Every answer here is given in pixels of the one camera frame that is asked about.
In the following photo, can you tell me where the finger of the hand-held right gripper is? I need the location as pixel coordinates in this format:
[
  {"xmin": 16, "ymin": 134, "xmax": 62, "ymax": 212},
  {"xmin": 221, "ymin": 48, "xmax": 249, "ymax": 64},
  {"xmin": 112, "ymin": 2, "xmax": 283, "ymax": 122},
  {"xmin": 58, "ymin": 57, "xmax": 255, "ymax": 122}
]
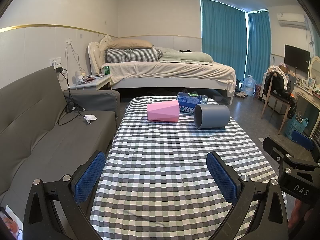
[
  {"xmin": 292, "ymin": 130, "xmax": 320, "ymax": 161},
  {"xmin": 262, "ymin": 137, "xmax": 292, "ymax": 167}
]

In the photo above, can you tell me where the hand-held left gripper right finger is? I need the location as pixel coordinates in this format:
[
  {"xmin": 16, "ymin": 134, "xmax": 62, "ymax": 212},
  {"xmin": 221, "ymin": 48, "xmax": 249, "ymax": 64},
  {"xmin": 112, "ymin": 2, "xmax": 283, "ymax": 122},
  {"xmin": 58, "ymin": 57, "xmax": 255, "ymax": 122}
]
[{"xmin": 206, "ymin": 151, "xmax": 290, "ymax": 240}]

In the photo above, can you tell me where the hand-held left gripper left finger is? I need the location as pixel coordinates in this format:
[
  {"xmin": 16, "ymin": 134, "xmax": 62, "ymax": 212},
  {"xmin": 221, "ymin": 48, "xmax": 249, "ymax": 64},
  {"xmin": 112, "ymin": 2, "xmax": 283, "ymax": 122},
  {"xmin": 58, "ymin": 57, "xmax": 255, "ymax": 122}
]
[{"xmin": 22, "ymin": 151, "xmax": 107, "ymax": 240}]

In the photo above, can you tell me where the grey round cup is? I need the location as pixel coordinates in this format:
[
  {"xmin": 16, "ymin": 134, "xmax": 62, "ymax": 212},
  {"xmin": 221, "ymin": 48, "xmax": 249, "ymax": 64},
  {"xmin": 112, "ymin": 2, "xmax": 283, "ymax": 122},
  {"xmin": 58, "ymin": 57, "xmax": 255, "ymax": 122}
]
[{"xmin": 194, "ymin": 104, "xmax": 230, "ymax": 130}]

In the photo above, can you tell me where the pink faceted cup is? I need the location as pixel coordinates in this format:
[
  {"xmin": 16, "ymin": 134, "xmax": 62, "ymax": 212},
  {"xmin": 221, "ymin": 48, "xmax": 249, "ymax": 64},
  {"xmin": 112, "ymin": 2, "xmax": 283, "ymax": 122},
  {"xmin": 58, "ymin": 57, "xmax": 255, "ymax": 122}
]
[{"xmin": 147, "ymin": 100, "xmax": 180, "ymax": 123}]

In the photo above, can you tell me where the person's right hand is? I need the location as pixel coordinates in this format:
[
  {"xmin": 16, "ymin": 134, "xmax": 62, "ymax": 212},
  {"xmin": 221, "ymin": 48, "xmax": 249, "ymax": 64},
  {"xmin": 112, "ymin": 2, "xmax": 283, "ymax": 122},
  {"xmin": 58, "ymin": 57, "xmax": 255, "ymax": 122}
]
[{"xmin": 288, "ymin": 197, "xmax": 313, "ymax": 240}]

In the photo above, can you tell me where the blue laundry basket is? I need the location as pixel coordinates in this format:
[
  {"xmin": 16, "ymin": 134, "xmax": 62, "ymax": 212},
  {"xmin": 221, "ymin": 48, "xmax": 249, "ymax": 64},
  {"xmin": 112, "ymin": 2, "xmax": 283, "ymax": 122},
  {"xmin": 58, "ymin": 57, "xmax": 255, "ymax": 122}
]
[{"xmin": 285, "ymin": 115, "xmax": 310, "ymax": 143}]

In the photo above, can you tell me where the black jacket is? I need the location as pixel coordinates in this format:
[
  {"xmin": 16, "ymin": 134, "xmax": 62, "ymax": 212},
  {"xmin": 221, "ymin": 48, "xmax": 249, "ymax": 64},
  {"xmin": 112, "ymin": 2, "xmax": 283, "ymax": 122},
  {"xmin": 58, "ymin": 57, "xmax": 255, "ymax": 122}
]
[{"xmin": 264, "ymin": 73, "xmax": 298, "ymax": 120}]

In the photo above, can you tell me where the white dressing table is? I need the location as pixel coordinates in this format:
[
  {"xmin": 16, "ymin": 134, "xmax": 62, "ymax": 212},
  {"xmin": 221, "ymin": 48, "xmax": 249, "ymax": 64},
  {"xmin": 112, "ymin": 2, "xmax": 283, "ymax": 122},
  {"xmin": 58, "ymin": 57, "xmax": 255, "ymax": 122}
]
[{"xmin": 292, "ymin": 79, "xmax": 320, "ymax": 138}]

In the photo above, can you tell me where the wooden chair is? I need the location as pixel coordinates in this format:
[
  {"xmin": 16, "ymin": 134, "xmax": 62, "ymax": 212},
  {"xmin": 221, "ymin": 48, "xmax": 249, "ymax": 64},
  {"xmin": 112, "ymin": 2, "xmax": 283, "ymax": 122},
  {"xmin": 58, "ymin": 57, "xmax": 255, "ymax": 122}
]
[{"xmin": 260, "ymin": 72, "xmax": 297, "ymax": 135}]

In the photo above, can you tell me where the checkered tablecloth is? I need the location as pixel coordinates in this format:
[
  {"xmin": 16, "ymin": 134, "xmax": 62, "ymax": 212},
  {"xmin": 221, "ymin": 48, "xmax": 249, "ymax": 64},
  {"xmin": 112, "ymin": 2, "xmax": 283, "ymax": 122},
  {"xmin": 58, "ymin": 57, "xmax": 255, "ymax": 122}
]
[{"xmin": 89, "ymin": 96, "xmax": 288, "ymax": 240}]

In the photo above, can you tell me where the large water jug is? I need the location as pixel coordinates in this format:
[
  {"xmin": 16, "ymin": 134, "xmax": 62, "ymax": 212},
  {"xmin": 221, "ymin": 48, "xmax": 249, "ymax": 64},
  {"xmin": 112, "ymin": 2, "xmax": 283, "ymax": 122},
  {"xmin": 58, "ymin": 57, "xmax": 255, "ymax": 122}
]
[{"xmin": 243, "ymin": 75, "xmax": 256, "ymax": 97}]

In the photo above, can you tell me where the grey sofa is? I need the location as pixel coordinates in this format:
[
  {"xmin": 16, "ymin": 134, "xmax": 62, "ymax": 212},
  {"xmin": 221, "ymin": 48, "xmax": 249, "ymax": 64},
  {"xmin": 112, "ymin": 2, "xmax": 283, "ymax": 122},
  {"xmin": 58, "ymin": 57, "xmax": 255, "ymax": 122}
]
[{"xmin": 0, "ymin": 66, "xmax": 121, "ymax": 230}]

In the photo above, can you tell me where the white garment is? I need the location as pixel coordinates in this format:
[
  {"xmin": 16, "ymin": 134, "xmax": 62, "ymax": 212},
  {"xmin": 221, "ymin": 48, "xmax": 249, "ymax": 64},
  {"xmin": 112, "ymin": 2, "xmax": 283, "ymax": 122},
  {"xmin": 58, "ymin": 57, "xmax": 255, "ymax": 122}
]
[{"xmin": 266, "ymin": 65, "xmax": 288, "ymax": 90}]

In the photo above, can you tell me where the white framed mirror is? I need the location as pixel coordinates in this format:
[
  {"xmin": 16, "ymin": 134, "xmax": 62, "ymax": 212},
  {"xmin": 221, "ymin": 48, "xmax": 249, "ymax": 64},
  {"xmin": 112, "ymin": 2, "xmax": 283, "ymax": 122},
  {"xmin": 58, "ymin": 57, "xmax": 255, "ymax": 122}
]
[{"xmin": 309, "ymin": 56, "xmax": 320, "ymax": 80}]

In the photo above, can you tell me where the blue plastic bottle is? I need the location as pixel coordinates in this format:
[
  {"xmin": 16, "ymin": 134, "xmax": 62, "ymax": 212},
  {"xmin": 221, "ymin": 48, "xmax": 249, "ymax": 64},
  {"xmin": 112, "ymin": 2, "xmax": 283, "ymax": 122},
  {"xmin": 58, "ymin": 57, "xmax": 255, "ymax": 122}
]
[{"xmin": 176, "ymin": 92, "xmax": 208, "ymax": 115}]

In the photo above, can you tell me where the black television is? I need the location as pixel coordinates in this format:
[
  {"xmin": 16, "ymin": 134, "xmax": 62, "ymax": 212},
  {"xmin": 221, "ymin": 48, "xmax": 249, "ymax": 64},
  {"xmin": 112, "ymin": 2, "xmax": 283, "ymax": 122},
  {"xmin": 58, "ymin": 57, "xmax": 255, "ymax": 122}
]
[{"xmin": 284, "ymin": 44, "xmax": 310, "ymax": 73}]

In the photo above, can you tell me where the printed paper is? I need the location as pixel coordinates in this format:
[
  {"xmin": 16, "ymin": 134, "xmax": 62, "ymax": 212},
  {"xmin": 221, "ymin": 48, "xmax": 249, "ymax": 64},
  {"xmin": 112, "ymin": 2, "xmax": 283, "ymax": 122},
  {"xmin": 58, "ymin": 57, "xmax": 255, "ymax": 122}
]
[{"xmin": 0, "ymin": 204, "xmax": 24, "ymax": 240}]

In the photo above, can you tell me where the white nightstand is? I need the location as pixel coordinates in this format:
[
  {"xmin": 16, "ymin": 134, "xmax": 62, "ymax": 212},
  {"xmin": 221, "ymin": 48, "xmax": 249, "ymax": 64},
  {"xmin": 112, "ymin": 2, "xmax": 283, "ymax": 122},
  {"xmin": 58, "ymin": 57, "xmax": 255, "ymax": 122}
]
[{"xmin": 69, "ymin": 74, "xmax": 113, "ymax": 91}]

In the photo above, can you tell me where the narrow teal curtain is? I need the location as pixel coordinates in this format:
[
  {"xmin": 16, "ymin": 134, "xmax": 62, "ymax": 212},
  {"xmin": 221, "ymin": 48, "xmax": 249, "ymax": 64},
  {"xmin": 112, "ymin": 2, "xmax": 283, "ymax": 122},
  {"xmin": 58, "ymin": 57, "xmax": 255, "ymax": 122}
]
[{"xmin": 247, "ymin": 9, "xmax": 272, "ymax": 83}]

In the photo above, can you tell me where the white bed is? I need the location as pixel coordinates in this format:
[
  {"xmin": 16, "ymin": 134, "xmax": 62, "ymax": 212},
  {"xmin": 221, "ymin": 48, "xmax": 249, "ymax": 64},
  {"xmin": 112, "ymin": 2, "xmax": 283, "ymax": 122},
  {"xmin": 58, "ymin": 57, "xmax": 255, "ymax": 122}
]
[{"xmin": 87, "ymin": 34, "xmax": 237, "ymax": 105}]

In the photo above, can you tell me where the wide teal curtain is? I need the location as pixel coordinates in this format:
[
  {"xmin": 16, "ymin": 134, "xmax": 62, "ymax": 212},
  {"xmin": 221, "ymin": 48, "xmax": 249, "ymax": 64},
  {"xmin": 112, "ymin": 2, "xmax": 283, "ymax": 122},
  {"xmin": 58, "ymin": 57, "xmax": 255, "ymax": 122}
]
[{"xmin": 200, "ymin": 0, "xmax": 248, "ymax": 80}]

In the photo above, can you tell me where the white air conditioner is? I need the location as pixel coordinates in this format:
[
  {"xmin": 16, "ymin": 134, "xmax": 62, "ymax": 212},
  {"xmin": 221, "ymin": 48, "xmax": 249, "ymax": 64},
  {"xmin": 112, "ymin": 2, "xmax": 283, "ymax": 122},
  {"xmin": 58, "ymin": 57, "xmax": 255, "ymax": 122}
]
[{"xmin": 277, "ymin": 12, "xmax": 308, "ymax": 30}]

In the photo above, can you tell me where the pale green blanket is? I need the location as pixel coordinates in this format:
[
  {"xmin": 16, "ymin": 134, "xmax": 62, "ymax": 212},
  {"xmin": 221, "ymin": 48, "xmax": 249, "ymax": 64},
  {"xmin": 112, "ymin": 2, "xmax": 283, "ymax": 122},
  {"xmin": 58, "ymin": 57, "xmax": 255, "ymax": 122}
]
[{"xmin": 157, "ymin": 47, "xmax": 214, "ymax": 65}]

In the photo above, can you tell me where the checked folded quilt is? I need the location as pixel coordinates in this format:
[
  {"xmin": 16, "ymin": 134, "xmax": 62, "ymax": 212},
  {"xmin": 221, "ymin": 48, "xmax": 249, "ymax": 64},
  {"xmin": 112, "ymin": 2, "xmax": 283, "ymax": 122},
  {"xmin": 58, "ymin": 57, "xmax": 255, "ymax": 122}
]
[{"xmin": 106, "ymin": 47, "xmax": 163, "ymax": 63}]

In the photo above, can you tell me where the beige pillow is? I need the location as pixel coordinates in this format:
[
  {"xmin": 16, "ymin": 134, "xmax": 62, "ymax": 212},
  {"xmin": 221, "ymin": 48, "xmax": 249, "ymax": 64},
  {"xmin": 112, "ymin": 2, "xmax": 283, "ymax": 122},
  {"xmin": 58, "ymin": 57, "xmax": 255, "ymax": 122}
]
[{"xmin": 107, "ymin": 39, "xmax": 153, "ymax": 49}]

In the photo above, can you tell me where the black charger cable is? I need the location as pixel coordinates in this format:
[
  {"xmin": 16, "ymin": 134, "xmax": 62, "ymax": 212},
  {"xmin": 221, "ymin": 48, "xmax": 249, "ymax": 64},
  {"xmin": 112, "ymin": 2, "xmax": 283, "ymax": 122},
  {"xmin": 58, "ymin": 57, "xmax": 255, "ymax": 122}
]
[{"xmin": 55, "ymin": 65, "xmax": 85, "ymax": 126}]

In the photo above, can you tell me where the white cable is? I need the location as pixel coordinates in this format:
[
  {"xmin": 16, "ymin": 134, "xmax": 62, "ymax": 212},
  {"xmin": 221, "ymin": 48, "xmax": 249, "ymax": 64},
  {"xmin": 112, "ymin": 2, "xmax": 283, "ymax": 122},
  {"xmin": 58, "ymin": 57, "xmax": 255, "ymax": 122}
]
[{"xmin": 65, "ymin": 39, "xmax": 87, "ymax": 77}]

